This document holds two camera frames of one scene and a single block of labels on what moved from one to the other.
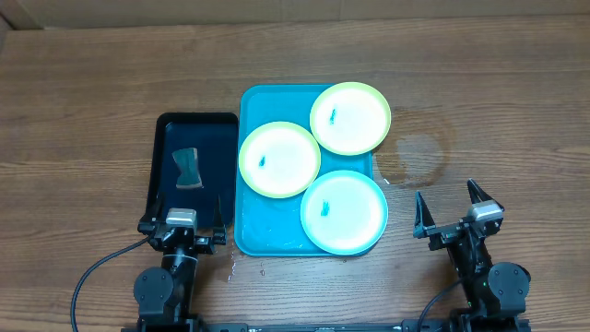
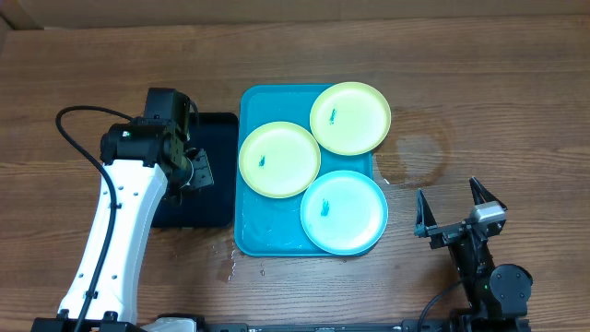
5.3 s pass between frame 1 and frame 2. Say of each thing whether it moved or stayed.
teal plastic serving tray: stayed
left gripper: moved
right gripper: stayed
